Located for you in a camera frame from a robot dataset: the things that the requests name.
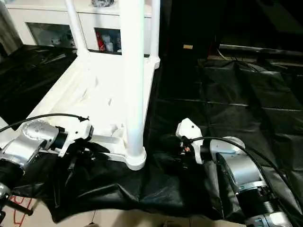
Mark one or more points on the white plastic table top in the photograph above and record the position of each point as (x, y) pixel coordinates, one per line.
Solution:
(94, 94)

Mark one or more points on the white plastic table leg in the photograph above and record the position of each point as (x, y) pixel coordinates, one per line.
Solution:
(155, 28)
(134, 71)
(75, 23)

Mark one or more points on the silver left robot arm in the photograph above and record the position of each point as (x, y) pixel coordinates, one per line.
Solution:
(28, 142)

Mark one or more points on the black plastic mat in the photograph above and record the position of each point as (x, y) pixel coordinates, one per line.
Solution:
(255, 109)

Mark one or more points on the small yellow label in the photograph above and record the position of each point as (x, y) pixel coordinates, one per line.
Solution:
(188, 47)

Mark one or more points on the silver metal bar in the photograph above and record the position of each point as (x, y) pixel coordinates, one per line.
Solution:
(260, 49)

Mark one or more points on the white glass-door cabinet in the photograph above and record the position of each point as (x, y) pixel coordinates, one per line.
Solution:
(47, 12)

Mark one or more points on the grey curtain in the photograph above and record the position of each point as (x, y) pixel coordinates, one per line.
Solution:
(7, 26)

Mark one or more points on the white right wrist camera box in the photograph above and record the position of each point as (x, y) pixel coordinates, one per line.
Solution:
(189, 130)

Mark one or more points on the black folding table frame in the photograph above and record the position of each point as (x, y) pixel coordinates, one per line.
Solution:
(21, 209)

